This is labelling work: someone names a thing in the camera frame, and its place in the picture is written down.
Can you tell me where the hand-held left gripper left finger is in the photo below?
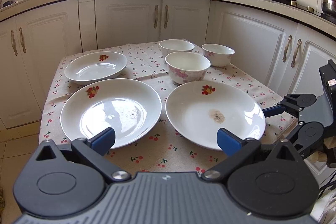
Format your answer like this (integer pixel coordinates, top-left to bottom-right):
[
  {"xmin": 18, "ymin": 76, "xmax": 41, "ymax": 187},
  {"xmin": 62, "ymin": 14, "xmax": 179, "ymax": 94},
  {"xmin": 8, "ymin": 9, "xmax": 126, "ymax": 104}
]
[{"xmin": 35, "ymin": 127, "xmax": 132, "ymax": 184}]

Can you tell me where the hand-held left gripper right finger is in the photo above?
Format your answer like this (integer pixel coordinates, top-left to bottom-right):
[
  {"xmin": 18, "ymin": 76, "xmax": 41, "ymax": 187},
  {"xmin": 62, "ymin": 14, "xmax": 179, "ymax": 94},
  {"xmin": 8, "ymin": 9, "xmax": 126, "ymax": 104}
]
[{"xmin": 202, "ymin": 128, "xmax": 300, "ymax": 182}]

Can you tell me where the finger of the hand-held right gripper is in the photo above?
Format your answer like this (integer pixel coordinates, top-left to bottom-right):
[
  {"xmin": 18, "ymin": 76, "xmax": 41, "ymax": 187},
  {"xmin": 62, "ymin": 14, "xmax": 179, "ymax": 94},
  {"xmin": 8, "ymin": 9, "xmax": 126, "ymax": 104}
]
[
  {"xmin": 262, "ymin": 93, "xmax": 319, "ymax": 118},
  {"xmin": 285, "ymin": 121, "xmax": 326, "ymax": 160}
]

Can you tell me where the large white fruit-print plate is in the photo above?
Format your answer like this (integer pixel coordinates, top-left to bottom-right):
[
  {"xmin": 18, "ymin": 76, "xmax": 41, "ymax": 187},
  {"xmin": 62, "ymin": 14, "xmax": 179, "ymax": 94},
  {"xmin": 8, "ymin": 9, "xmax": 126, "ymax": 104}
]
[{"xmin": 60, "ymin": 78, "xmax": 162, "ymax": 149}]

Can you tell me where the white plate with brown stain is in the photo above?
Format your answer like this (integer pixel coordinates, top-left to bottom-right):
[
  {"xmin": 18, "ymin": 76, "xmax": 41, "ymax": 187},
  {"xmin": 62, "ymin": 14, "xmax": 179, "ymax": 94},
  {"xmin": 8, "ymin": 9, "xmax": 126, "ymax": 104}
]
[{"xmin": 165, "ymin": 81, "xmax": 266, "ymax": 151}]

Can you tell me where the small white fruit-print plate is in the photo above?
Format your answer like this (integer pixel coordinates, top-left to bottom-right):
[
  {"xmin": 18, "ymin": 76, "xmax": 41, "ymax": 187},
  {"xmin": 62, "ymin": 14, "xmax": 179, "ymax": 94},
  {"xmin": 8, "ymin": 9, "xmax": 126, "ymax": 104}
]
[{"xmin": 64, "ymin": 51, "xmax": 128, "ymax": 86}]

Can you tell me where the small pink floral bowl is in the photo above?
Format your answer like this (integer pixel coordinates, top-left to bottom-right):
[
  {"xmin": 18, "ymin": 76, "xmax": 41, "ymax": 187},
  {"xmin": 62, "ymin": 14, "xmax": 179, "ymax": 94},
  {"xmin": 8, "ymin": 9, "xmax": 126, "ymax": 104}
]
[{"xmin": 201, "ymin": 44, "xmax": 235, "ymax": 67}]

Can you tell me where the large pink floral bowl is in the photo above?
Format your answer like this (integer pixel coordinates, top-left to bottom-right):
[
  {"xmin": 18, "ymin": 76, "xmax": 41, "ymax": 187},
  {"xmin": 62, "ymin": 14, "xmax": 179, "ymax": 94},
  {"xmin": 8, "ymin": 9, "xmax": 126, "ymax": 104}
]
[{"xmin": 165, "ymin": 51, "xmax": 211, "ymax": 84}]

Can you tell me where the plain white bowl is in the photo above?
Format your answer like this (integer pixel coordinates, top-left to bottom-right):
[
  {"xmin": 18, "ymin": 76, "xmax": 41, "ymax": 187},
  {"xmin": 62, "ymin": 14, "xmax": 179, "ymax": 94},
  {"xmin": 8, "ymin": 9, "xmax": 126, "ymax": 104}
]
[{"xmin": 159, "ymin": 39, "xmax": 195, "ymax": 59}]

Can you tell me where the person's right hand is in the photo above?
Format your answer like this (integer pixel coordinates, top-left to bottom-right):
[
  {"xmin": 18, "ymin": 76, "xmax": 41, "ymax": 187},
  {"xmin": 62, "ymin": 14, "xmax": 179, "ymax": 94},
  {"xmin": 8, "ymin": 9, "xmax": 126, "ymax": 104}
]
[{"xmin": 311, "ymin": 139, "xmax": 336, "ymax": 165}]

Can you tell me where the white cabinet door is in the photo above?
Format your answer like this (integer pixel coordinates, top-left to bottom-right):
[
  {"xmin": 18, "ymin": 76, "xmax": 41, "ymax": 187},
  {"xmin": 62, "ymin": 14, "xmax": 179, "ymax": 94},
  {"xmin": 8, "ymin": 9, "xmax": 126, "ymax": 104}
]
[
  {"xmin": 205, "ymin": 0, "xmax": 300, "ymax": 94},
  {"xmin": 14, "ymin": 0, "xmax": 83, "ymax": 122},
  {"xmin": 94, "ymin": 0, "xmax": 163, "ymax": 49},
  {"xmin": 0, "ymin": 15, "xmax": 20, "ymax": 130},
  {"xmin": 285, "ymin": 23, "xmax": 336, "ymax": 98},
  {"xmin": 161, "ymin": 0, "xmax": 211, "ymax": 43}
]

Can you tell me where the cherry print tablecloth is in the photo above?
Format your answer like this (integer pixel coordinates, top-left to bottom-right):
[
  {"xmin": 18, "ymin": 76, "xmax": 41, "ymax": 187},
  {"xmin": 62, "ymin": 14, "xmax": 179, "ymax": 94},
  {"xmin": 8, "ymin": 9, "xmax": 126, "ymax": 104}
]
[{"xmin": 39, "ymin": 40, "xmax": 298, "ymax": 174}]

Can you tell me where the black gas stove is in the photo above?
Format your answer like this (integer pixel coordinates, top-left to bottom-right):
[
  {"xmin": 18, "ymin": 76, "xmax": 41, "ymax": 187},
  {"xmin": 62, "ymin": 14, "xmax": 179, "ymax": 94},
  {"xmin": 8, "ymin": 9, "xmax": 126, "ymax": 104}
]
[{"xmin": 262, "ymin": 0, "xmax": 336, "ymax": 21}]

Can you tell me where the steel pot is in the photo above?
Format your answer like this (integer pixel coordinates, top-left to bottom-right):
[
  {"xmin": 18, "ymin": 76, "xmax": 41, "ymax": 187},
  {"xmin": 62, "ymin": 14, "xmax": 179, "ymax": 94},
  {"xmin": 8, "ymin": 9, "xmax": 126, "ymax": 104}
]
[{"xmin": 315, "ymin": 0, "xmax": 336, "ymax": 15}]

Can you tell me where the narrow white cabinet panel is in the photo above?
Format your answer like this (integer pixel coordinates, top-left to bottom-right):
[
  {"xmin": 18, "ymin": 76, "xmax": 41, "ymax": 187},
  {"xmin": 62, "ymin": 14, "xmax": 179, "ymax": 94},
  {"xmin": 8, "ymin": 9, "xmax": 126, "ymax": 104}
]
[{"xmin": 78, "ymin": 0, "xmax": 98, "ymax": 52}]

